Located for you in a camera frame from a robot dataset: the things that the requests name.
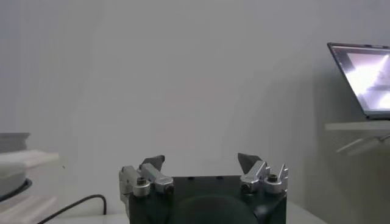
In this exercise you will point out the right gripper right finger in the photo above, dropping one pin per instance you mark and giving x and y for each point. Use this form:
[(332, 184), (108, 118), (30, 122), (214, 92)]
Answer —
[(259, 172)]

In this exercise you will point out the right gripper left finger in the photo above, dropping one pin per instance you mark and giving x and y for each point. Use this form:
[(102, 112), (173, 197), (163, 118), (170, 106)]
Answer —
[(152, 175)]

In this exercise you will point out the open dark laptop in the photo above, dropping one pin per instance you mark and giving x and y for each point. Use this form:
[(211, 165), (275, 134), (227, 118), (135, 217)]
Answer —
[(365, 76)]

